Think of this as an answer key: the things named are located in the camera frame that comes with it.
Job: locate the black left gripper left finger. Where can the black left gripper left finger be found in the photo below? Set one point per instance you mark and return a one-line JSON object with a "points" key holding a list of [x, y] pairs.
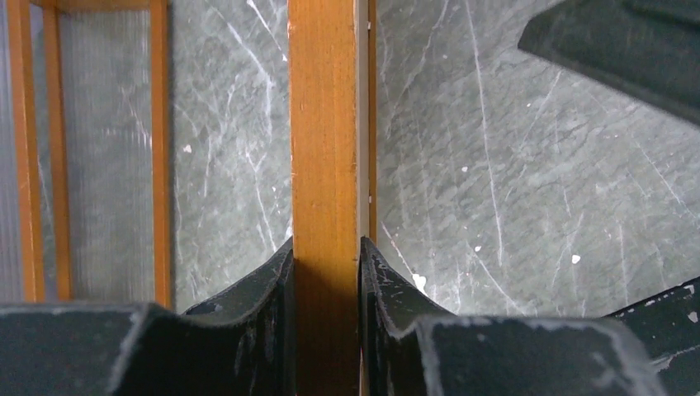
{"points": [[240, 341]]}

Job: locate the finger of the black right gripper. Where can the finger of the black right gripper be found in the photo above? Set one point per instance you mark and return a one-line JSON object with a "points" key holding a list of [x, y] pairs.
{"points": [[668, 326], [646, 49]]}

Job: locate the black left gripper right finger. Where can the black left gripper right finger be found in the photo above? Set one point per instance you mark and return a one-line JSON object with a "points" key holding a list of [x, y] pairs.
{"points": [[413, 346]]}

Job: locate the wooden picture frame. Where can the wooden picture frame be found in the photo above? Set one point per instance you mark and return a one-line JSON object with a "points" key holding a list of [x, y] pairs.
{"points": [[332, 118]]}

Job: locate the orange wooden shelf rack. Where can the orange wooden shelf rack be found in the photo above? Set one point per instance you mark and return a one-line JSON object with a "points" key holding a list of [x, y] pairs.
{"points": [[86, 185]]}

